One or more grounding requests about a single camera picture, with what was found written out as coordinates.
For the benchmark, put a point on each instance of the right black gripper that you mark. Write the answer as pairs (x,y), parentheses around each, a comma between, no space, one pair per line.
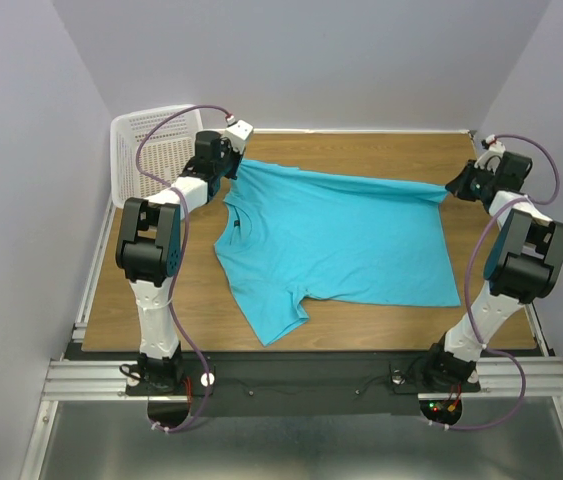
(458,185)

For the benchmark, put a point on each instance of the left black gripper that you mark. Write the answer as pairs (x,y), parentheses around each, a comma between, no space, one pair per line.
(225,144)

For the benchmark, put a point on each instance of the turquoise t-shirt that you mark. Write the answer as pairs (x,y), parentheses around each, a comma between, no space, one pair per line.
(293,234)

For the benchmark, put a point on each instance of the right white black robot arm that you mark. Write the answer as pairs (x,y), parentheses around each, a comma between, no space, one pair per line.
(523,264)

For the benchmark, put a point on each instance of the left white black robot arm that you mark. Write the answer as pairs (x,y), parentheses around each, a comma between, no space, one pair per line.
(149,251)

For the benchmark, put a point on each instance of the white perforated plastic basket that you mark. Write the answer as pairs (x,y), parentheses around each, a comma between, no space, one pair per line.
(134,146)

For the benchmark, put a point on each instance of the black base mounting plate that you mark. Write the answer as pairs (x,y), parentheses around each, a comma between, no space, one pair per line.
(256,384)

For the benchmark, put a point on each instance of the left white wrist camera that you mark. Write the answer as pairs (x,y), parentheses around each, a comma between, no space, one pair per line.
(239,134)

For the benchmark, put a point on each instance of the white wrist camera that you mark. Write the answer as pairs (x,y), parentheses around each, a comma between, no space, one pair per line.
(239,134)
(492,155)

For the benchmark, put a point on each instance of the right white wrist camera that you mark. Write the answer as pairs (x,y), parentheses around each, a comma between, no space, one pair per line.
(492,155)

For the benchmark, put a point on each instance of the aluminium extrusion frame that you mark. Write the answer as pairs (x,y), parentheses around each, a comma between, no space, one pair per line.
(89,428)

